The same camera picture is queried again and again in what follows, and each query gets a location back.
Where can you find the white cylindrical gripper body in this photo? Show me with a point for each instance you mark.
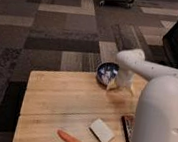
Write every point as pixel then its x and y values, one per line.
pixel 124 78

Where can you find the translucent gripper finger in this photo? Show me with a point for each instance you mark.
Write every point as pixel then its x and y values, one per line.
pixel 111 85
pixel 132 90

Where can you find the dark blue ceramic bowl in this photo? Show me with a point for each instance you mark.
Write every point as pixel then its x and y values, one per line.
pixel 106 72

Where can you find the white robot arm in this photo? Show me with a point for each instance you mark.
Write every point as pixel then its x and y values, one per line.
pixel 156 117

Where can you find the red brown snack bar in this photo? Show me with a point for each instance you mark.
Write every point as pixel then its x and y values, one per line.
pixel 128 123

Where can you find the white rectangular sponge block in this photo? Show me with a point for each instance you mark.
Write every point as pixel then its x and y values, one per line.
pixel 102 131

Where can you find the orange carrot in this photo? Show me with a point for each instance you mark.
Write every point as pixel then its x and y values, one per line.
pixel 66 137

